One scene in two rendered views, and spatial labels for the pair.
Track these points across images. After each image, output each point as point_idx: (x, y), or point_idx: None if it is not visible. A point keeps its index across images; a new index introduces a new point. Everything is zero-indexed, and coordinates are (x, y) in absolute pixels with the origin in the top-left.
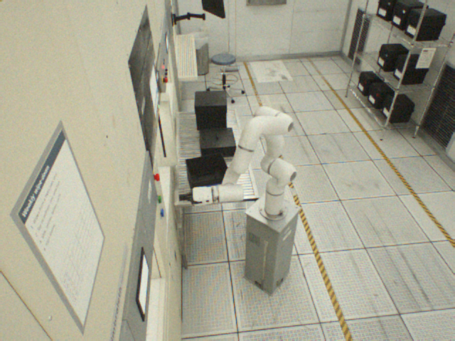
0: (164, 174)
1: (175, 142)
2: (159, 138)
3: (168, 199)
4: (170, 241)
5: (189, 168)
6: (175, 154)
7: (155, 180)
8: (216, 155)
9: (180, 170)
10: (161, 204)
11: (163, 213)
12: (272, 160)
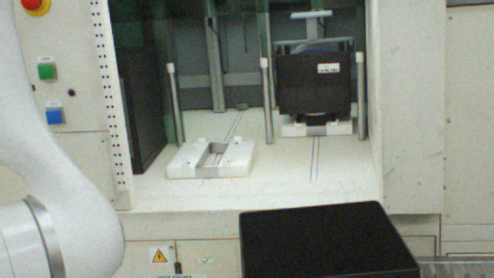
0: (338, 199)
1: (435, 151)
2: (377, 86)
3: (221, 209)
4: (133, 273)
5: (380, 244)
6: (382, 168)
7: (53, 21)
8: (411, 264)
9: (424, 265)
10: (90, 121)
11: (46, 114)
12: (28, 192)
